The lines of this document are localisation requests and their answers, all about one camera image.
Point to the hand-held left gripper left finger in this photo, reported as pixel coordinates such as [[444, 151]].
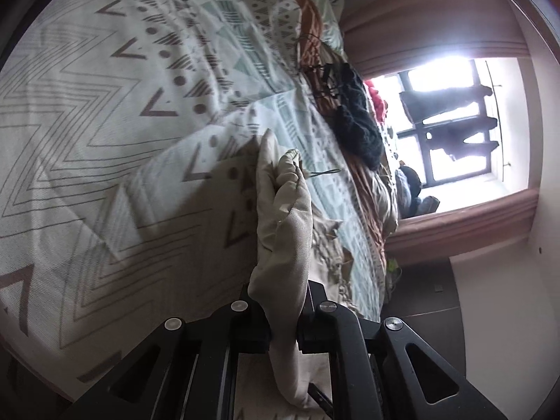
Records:
[[253, 332]]

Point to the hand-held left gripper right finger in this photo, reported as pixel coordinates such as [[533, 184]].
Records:
[[313, 328]]

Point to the beige patterned duvet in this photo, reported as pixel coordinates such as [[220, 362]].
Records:
[[284, 227]]

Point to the pile of dark clothes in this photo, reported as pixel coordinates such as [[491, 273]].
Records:
[[413, 192]]

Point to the black clothes hanger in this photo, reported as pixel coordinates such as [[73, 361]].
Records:
[[326, 78]]

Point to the clothes drying rod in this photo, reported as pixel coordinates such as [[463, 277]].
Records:
[[498, 109]]

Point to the green packet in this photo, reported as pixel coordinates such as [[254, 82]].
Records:
[[393, 266]]

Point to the pink curtain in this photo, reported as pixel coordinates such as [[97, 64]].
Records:
[[428, 30], [463, 227]]

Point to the black knitted garment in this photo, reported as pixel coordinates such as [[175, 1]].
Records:
[[356, 127]]

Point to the red cloth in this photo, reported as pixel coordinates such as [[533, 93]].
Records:
[[378, 100]]

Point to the dark hanging garment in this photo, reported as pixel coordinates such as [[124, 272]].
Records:
[[442, 103], [463, 127], [470, 148]]

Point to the white patterned bed sheet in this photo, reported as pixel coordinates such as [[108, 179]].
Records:
[[65, 118]]

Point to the window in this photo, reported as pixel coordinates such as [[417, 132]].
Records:
[[512, 96]]

